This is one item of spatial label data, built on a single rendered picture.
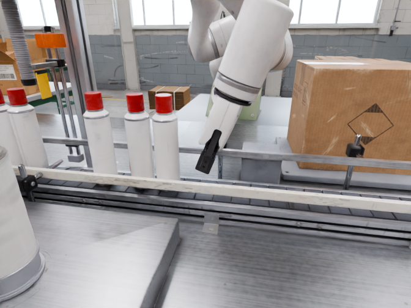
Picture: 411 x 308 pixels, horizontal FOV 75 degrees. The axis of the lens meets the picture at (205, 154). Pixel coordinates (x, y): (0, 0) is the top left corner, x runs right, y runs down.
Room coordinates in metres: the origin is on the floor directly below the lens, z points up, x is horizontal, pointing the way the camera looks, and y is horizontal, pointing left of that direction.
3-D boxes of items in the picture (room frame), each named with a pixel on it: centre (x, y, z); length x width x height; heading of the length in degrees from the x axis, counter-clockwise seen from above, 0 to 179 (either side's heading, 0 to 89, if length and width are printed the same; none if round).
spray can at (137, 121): (0.53, 0.14, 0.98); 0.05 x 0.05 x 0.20
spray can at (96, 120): (0.55, 0.23, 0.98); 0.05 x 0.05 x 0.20
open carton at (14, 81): (2.15, 1.47, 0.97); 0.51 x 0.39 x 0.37; 172
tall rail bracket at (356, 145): (0.53, -0.33, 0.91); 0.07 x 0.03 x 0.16; 170
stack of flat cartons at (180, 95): (4.84, 0.64, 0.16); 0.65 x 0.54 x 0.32; 81
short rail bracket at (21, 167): (0.49, 0.38, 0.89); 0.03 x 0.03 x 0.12; 80
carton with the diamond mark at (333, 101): (0.77, -0.42, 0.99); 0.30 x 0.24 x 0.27; 82
